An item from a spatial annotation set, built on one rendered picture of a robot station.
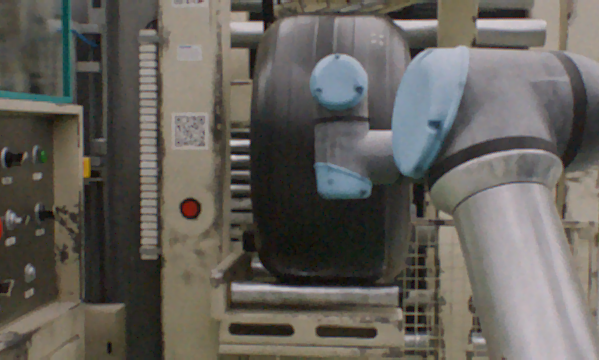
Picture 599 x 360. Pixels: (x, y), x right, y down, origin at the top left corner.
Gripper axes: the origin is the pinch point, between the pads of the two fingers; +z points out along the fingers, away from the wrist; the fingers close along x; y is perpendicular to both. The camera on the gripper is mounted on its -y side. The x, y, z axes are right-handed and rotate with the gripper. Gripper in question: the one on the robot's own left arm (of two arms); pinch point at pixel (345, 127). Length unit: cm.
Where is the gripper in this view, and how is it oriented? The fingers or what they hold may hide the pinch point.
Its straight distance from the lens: 142.4
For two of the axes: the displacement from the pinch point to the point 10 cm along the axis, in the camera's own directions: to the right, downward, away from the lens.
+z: 0.8, 0.7, 9.9
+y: 0.1, -10.0, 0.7
